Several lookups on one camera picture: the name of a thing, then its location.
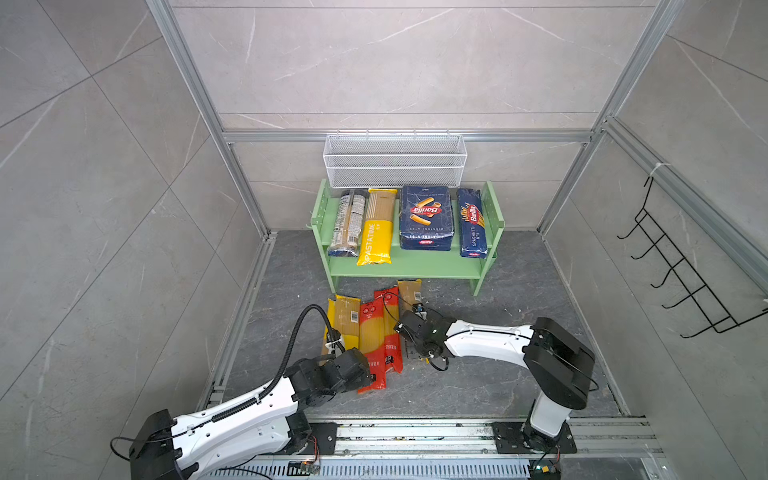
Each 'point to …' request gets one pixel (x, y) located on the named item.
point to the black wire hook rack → (719, 318)
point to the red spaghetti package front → (372, 342)
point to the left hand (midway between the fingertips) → (361, 369)
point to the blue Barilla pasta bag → (426, 218)
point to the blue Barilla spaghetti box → (473, 238)
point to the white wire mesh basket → (395, 161)
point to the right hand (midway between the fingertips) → (417, 347)
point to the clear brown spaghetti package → (349, 221)
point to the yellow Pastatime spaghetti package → (377, 236)
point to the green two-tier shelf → (409, 263)
